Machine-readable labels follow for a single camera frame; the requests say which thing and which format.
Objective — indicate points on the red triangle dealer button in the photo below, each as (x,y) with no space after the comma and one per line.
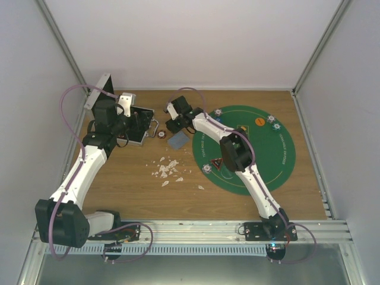
(217,163)

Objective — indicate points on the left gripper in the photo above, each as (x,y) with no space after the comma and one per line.
(145,123)

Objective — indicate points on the blue small blind button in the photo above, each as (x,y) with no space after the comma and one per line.
(219,119)

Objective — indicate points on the fifty chips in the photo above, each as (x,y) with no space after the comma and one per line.
(276,127)

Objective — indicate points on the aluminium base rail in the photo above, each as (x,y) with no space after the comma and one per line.
(211,238)

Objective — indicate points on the orange big blind button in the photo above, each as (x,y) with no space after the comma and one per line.
(260,121)

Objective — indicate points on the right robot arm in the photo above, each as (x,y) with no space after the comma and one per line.
(238,156)

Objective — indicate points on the red hundred chip stack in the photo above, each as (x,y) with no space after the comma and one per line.
(161,134)

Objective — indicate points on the aluminium poker case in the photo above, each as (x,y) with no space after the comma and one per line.
(132,138)

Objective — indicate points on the blue playing card deck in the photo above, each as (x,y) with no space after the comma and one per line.
(178,140)

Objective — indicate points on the ten chips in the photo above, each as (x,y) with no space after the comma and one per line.
(271,119)
(218,112)
(206,168)

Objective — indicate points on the white debris pile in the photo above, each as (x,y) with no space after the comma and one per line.
(174,171)

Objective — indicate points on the round green poker mat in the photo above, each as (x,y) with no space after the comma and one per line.
(275,153)

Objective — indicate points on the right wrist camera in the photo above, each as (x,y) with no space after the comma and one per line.
(170,109)

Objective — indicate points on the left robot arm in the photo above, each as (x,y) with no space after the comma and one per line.
(60,219)

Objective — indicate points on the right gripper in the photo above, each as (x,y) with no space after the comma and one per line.
(172,128)

